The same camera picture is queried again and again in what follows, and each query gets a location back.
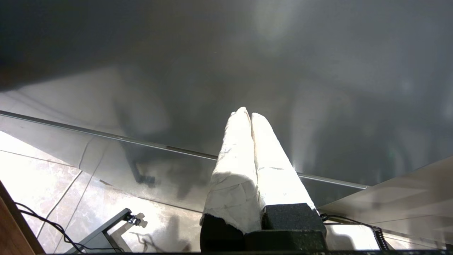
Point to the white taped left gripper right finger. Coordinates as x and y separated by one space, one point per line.
276 170

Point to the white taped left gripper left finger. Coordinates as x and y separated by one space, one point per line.
233 177

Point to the tall glossy cabinet unit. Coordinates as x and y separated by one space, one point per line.
177 71

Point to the light gray base cabinet panel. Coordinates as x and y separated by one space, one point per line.
407 200

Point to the chrome cabinet trim strip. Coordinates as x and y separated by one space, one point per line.
106 134

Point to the gray metal stand leg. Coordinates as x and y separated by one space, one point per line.
106 226

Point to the brown wooden furniture panel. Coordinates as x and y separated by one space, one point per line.
10 235

